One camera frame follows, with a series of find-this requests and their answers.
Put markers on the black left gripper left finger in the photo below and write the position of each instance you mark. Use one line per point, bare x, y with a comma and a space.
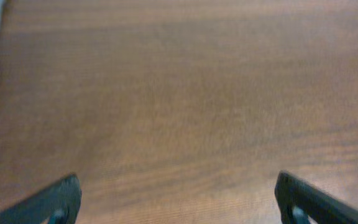
57, 203

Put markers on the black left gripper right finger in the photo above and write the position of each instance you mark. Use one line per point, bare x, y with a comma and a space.
300, 202

